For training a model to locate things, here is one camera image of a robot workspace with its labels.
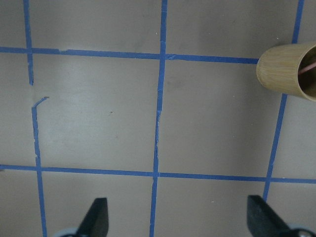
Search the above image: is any pink chopstick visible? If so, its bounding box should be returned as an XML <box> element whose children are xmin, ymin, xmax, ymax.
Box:
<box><xmin>298</xmin><ymin>63</ymin><xmax>316</xmax><ymax>75</ymax></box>

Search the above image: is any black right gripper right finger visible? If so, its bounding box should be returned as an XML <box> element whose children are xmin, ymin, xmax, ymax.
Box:
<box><xmin>247</xmin><ymin>195</ymin><xmax>296</xmax><ymax>237</ymax></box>

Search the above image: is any bamboo wooden cup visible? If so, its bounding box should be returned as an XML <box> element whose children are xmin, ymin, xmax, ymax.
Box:
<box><xmin>256</xmin><ymin>41</ymin><xmax>316</xmax><ymax>101</ymax></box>

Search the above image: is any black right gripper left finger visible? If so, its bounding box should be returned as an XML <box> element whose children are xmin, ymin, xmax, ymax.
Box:
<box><xmin>75</xmin><ymin>197</ymin><xmax>109</xmax><ymax>237</ymax></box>

